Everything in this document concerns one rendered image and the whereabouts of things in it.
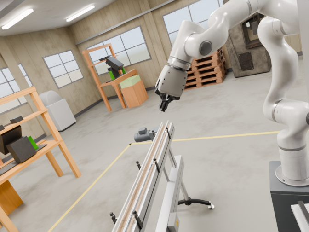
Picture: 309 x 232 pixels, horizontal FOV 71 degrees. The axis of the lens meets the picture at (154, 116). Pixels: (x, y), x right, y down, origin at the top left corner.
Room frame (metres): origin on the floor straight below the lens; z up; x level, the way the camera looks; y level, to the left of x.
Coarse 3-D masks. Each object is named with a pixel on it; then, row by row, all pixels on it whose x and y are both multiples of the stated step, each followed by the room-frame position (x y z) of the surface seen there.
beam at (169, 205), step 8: (176, 160) 1.94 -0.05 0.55; (176, 168) 1.80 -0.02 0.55; (176, 176) 1.68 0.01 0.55; (168, 184) 1.62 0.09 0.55; (176, 184) 1.60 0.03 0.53; (168, 192) 1.51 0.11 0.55; (176, 192) 1.54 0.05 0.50; (168, 200) 1.42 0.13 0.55; (176, 200) 1.48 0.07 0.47; (168, 208) 1.34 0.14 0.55; (176, 208) 1.43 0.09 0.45; (160, 216) 1.29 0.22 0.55; (168, 216) 1.26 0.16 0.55; (160, 224) 1.22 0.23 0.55
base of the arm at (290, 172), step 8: (280, 152) 0.90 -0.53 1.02; (288, 152) 0.86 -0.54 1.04; (296, 152) 0.84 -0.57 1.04; (304, 152) 0.84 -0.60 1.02; (280, 160) 0.92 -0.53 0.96; (288, 160) 0.86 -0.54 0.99; (296, 160) 0.84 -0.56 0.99; (304, 160) 0.84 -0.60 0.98; (280, 168) 0.96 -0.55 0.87; (288, 168) 0.87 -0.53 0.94; (296, 168) 0.84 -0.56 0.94; (304, 168) 0.84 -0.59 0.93; (280, 176) 0.91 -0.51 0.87; (288, 176) 0.87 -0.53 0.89; (296, 176) 0.85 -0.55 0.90; (304, 176) 0.84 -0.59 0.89; (288, 184) 0.85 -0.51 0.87; (296, 184) 0.83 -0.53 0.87; (304, 184) 0.81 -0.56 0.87
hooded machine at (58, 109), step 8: (40, 96) 7.24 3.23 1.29; (48, 96) 7.07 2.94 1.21; (56, 96) 7.27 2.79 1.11; (48, 104) 6.97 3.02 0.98; (56, 104) 7.12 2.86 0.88; (64, 104) 7.34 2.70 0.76; (48, 112) 7.02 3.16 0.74; (56, 112) 7.01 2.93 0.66; (64, 112) 7.23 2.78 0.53; (56, 120) 6.92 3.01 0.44; (64, 120) 7.12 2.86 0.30; (72, 120) 7.33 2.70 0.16; (64, 128) 7.01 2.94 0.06
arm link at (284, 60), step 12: (264, 24) 0.94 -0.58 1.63; (276, 24) 0.88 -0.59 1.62; (264, 36) 0.95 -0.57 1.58; (276, 36) 0.91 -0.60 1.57; (276, 48) 0.90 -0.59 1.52; (288, 48) 0.88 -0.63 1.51; (276, 60) 0.89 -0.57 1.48; (288, 60) 0.86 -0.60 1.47; (276, 72) 0.89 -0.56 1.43; (288, 72) 0.86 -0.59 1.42; (276, 84) 0.89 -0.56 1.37; (288, 84) 0.86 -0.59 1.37; (276, 96) 0.92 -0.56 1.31; (264, 108) 0.95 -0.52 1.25
